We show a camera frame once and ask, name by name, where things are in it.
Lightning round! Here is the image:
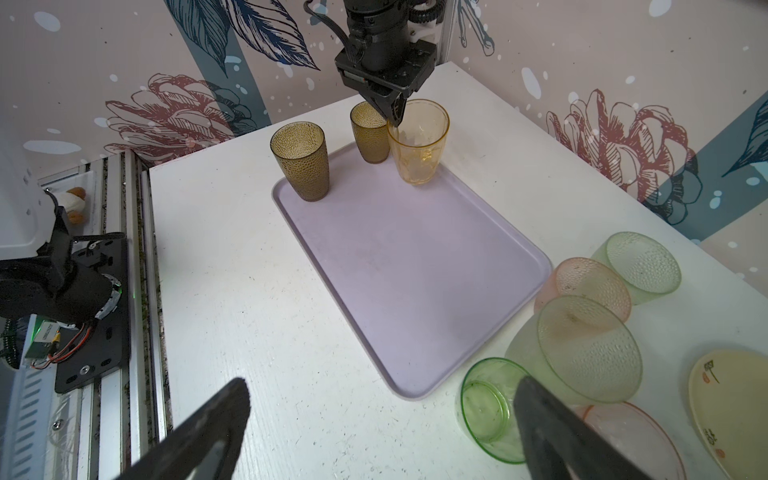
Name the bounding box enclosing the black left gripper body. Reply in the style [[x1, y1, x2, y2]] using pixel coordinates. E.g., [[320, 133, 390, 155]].
[[335, 40, 437, 114]]

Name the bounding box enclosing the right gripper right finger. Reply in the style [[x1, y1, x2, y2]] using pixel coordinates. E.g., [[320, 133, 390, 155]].
[[513, 376, 648, 479]]

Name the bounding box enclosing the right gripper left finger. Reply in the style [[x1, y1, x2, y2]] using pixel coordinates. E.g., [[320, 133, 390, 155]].
[[119, 377, 251, 480]]

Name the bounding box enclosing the brown textured glass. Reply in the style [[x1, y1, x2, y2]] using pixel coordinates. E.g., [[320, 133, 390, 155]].
[[270, 121, 330, 202], [350, 101, 390, 164]]

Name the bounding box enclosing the amber yellow glass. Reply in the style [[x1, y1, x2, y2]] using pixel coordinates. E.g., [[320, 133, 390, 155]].
[[387, 99, 451, 185]]

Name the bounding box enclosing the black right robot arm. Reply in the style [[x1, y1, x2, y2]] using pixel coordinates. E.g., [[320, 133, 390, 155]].
[[1, 204, 647, 479]]

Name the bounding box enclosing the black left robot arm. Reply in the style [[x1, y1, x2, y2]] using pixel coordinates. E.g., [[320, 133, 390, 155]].
[[303, 0, 446, 127]]

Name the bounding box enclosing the lilac plastic tray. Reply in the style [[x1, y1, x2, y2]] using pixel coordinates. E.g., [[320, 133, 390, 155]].
[[272, 145, 552, 400]]

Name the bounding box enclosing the pink glass front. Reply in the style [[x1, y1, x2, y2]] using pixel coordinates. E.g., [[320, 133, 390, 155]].
[[575, 402, 687, 479]]

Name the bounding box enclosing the pink glass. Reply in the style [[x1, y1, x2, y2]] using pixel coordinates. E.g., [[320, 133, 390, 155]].
[[575, 402, 687, 479], [534, 257, 632, 323]]

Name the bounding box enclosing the bright green glass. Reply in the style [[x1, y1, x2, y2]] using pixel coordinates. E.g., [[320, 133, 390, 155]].
[[457, 357, 528, 465]]

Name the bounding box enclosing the pale green large glass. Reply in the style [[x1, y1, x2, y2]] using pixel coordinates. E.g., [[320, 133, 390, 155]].
[[505, 295, 643, 406]]

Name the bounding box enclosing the pink glass behind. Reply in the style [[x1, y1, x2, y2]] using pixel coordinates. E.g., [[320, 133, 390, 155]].
[[534, 257, 632, 323]]

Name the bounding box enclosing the cream small plate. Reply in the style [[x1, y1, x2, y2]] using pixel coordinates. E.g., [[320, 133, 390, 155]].
[[688, 349, 767, 479]]

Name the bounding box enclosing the pale green far glass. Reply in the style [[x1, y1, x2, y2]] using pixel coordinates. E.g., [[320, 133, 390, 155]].
[[591, 231, 682, 305]]

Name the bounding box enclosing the plush guinea pig toy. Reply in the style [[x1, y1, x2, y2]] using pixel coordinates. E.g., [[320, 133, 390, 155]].
[[53, 187, 86, 225]]

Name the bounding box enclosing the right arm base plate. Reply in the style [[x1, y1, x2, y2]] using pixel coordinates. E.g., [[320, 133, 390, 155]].
[[54, 232, 131, 394]]

